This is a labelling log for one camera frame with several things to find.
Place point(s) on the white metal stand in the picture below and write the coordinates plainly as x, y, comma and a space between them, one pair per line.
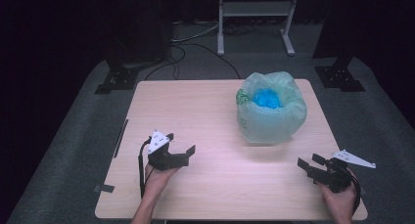
257, 8

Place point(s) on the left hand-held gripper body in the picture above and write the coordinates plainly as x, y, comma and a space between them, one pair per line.
163, 158

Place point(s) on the person's left hand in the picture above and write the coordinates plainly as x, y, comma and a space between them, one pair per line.
158, 180

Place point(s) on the black strip on table edge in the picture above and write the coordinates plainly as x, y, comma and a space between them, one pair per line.
120, 138

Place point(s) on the crumpled blue plastic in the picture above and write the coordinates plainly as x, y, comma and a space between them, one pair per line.
267, 98

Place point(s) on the green plastic bag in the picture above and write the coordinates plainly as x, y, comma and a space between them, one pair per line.
270, 126

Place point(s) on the black tape piece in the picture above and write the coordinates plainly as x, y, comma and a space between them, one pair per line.
104, 188

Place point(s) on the person's right hand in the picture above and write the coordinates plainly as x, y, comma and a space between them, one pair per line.
341, 201

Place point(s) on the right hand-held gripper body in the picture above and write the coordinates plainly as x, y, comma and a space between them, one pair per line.
336, 176

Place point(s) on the black stand base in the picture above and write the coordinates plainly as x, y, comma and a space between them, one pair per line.
339, 77
117, 80

